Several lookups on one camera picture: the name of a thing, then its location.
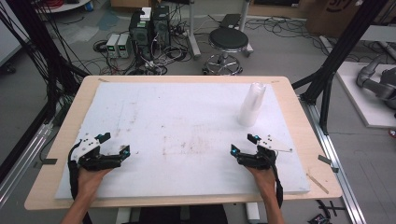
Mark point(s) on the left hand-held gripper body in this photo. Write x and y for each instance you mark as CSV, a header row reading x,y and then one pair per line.
x,y
93,160

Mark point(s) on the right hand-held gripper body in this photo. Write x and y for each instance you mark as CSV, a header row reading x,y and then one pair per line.
x,y
260,158

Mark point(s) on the person's left hand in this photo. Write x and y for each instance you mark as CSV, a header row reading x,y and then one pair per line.
x,y
90,180

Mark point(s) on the person's right hand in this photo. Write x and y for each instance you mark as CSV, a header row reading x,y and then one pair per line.
x,y
264,182

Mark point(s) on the stack of clear plastic cups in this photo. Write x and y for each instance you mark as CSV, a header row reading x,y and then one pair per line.
x,y
251,104

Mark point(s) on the light wooden table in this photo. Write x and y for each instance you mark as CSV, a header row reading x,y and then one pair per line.
x,y
71,112

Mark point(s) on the grey tape piece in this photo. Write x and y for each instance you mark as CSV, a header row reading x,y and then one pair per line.
x,y
49,161
324,159

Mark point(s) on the white foam mat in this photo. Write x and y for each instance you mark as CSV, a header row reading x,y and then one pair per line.
x,y
186,130

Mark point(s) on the thin wooden stick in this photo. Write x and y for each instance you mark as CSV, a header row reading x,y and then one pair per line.
x,y
317,183

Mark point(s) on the person's dark trousers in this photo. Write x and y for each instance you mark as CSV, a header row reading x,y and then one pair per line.
x,y
186,215

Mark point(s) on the grey bench power supply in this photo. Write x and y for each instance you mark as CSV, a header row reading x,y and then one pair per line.
x,y
124,45
112,45

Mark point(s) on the black round stool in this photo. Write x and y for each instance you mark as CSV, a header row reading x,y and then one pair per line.
x,y
228,39

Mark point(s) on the black computer tower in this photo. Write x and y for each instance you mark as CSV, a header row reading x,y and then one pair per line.
x,y
140,34
161,26

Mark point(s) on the white floor platform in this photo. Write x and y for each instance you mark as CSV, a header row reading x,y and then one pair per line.
x,y
361,96

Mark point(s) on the grey metal desk leg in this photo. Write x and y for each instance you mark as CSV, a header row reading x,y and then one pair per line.
x,y
193,31
246,18

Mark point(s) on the black flat device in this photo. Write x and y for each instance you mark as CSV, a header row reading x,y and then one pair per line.
x,y
230,20

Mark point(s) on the small white box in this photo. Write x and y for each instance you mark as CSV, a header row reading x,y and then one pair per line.
x,y
145,14

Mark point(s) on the blue tape roll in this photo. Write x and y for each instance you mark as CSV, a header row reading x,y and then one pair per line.
x,y
89,6

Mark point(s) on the white round table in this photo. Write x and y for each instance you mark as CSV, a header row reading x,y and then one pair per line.
x,y
67,4

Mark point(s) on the brown cardboard box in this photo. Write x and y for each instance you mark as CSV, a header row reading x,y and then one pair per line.
x,y
333,17

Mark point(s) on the aluminium floor rail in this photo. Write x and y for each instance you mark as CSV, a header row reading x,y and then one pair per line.
x,y
21,158
336,161

